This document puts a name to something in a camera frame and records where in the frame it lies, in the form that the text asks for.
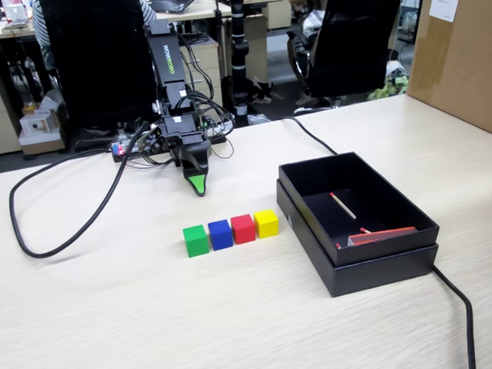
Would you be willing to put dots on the black office chair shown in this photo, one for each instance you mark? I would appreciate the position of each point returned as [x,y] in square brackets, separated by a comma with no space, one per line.
[354,45]
[97,56]

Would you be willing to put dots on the person in striped shirt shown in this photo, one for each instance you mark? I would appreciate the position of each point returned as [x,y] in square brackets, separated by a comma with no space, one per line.
[41,30]

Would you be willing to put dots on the black cardboard box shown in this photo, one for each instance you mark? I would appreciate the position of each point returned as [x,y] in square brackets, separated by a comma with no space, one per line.
[394,202]

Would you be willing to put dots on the white and red box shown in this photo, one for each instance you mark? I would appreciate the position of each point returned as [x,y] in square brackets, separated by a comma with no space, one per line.
[18,14]

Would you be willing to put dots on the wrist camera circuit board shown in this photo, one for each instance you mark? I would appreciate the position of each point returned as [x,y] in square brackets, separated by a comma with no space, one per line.
[153,143]

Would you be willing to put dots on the robot controller circuit board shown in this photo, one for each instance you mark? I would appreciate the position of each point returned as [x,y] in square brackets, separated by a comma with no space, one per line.
[120,149]

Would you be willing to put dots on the seated person at desk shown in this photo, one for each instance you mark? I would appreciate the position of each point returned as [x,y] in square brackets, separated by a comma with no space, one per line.
[313,21]

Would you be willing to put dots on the black and white shoe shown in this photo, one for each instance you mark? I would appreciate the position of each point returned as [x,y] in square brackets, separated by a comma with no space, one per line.
[262,94]

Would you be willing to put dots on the black open box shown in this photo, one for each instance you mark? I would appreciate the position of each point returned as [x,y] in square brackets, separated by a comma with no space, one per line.
[376,274]

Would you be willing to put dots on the blue wooden cube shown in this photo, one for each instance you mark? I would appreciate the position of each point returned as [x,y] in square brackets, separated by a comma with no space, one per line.
[220,234]

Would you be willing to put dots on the green wooden cube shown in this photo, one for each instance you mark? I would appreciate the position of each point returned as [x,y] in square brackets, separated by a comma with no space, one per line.
[196,241]

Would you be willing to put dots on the black laptop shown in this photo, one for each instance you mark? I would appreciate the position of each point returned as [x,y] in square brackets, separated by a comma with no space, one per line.
[172,1]

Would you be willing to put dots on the large brown cardboard box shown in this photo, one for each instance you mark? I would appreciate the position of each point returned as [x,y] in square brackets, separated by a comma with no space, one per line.
[461,60]

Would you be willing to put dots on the red wooden cube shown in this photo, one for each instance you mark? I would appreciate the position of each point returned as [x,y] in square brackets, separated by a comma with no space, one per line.
[243,229]

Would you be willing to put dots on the black pole with white bands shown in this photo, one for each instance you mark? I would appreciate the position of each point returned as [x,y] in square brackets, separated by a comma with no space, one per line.
[239,50]

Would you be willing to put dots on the white paper label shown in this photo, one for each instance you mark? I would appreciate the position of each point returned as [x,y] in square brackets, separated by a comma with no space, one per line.
[444,7]

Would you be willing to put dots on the green and white toy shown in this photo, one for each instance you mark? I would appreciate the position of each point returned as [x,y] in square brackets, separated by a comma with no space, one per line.
[389,90]

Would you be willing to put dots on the yellow wooden cube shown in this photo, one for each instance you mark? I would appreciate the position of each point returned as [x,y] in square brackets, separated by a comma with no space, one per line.
[266,224]

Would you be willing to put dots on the white carton with round hole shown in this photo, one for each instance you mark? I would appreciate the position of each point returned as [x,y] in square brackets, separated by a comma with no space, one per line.
[35,125]

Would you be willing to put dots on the long wooden matchstick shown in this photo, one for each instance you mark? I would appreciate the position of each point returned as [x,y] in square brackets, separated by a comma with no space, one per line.
[343,206]

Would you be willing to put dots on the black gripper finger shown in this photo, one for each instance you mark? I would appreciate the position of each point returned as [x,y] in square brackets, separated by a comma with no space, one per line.
[196,158]
[197,186]

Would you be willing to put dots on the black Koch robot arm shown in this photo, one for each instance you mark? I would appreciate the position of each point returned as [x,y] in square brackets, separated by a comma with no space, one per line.
[164,53]

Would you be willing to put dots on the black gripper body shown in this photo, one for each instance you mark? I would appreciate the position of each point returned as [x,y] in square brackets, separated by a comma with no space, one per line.
[183,139]

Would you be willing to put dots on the red matchbox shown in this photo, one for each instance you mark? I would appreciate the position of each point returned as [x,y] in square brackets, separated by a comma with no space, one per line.
[379,236]

